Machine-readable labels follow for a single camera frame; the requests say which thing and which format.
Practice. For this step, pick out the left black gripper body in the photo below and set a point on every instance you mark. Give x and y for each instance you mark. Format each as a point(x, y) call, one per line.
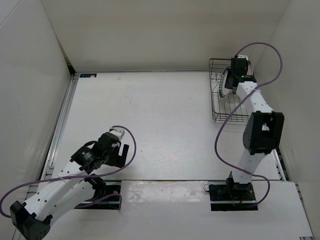
point(112, 158)

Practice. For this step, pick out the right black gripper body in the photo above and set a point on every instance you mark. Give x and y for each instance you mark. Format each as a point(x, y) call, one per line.
point(232, 74)

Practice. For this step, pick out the green red rimmed plate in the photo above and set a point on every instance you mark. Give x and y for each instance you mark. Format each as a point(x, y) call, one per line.
point(223, 93)

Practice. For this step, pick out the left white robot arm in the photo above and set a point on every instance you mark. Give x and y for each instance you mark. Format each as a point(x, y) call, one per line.
point(75, 184)

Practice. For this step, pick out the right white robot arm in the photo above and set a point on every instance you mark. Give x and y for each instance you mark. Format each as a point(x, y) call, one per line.
point(263, 130)

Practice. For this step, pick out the orange pattern plate rear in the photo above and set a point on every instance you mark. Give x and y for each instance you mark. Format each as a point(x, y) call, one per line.
point(250, 70)

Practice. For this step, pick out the small black label sticker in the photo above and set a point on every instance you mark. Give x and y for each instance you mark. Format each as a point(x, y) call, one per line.
point(88, 75)

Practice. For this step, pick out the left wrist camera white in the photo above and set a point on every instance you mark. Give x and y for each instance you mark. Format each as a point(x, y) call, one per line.
point(118, 132)

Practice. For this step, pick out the black wire dish rack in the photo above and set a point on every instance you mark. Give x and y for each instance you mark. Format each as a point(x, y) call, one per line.
point(221, 108)

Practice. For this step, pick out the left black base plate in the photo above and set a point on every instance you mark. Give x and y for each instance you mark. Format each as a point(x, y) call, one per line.
point(107, 199)

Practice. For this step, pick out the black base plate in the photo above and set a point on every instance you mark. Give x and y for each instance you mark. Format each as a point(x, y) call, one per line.
point(223, 199)
point(107, 199)

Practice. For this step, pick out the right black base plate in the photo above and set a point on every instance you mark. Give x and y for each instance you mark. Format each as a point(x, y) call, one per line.
point(223, 199)

